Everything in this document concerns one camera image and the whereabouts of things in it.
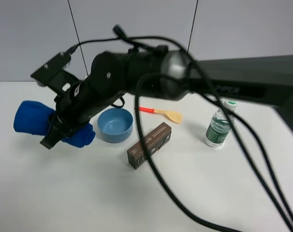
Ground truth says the black cable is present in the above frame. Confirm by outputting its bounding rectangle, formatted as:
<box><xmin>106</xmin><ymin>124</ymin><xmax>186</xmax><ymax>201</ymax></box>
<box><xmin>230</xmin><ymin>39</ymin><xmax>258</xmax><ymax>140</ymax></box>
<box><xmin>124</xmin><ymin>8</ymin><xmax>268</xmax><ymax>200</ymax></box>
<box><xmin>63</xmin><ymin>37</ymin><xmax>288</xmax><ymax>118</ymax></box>
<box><xmin>64</xmin><ymin>24</ymin><xmax>293</xmax><ymax>232</ymax></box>
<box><xmin>135</xmin><ymin>72</ymin><xmax>293</xmax><ymax>232</ymax></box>

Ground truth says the blue bowl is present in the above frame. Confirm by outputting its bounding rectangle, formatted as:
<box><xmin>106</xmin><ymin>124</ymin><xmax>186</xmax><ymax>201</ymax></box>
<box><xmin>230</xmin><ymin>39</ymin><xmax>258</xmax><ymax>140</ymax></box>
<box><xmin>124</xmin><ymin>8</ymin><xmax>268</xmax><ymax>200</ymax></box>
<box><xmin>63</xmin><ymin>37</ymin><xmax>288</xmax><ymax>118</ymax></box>
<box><xmin>97</xmin><ymin>108</ymin><xmax>133</xmax><ymax>143</ymax></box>

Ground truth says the clear green-label water bottle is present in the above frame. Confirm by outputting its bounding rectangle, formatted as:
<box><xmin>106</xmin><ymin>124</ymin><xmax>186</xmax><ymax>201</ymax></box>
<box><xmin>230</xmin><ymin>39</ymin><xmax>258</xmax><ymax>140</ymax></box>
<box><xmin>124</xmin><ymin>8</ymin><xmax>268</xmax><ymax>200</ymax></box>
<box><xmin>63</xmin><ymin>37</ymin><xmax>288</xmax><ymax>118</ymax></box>
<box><xmin>204</xmin><ymin>108</ymin><xmax>231</xmax><ymax>149</ymax></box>

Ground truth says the blue towel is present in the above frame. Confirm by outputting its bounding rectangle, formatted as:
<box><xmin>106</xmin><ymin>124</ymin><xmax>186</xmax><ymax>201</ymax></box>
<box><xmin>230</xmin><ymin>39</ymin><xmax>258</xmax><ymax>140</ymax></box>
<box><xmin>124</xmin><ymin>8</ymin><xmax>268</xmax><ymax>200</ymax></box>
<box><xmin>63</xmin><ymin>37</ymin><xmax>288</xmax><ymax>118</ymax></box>
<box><xmin>14</xmin><ymin>101</ymin><xmax>96</xmax><ymax>148</ymax></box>

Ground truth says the brown rectangular box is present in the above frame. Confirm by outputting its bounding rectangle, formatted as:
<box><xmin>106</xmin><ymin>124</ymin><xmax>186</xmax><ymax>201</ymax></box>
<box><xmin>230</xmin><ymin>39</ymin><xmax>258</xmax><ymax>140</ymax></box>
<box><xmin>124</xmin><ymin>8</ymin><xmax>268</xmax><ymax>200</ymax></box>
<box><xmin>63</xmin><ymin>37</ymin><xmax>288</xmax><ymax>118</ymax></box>
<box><xmin>127</xmin><ymin>122</ymin><xmax>172</xmax><ymax>169</ymax></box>

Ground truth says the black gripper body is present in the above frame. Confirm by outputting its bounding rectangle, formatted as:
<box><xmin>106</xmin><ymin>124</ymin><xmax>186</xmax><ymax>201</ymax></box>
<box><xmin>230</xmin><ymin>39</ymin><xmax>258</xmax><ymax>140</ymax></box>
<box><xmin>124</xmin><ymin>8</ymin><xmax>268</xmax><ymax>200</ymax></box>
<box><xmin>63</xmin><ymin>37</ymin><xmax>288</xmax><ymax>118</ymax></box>
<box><xmin>55</xmin><ymin>76</ymin><xmax>124</xmax><ymax>131</ymax></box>

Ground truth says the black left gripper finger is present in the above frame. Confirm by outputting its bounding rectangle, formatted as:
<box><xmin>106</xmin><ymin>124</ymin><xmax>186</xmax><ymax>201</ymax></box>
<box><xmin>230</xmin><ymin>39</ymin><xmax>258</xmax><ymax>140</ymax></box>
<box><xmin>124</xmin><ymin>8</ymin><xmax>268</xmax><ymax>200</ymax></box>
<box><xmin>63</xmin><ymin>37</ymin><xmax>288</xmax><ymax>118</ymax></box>
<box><xmin>40</xmin><ymin>120</ymin><xmax>75</xmax><ymax>149</ymax></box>

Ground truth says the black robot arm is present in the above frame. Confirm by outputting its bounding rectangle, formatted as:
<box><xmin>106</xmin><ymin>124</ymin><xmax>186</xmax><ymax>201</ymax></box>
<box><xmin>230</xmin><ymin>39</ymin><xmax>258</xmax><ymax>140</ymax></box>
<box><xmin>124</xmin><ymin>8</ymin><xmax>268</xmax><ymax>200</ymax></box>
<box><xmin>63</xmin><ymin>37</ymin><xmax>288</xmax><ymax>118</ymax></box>
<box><xmin>32</xmin><ymin>46</ymin><xmax>293</xmax><ymax>149</ymax></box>

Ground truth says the orange-handled beige slotted spatula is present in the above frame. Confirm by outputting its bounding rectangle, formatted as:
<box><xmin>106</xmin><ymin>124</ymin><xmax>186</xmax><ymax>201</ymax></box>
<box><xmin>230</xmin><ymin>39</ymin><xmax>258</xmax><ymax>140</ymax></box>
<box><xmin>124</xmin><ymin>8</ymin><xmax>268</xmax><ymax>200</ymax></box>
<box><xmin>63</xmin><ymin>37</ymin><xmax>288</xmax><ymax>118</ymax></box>
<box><xmin>139</xmin><ymin>107</ymin><xmax>182</xmax><ymax>124</ymax></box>

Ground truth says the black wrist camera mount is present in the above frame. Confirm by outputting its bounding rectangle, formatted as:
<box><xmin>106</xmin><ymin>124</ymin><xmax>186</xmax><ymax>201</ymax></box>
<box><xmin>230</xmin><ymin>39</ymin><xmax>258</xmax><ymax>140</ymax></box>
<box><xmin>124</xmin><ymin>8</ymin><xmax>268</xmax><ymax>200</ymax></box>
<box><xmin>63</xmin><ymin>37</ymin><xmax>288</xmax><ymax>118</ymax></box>
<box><xmin>30</xmin><ymin>51</ymin><xmax>80</xmax><ymax>96</ymax></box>

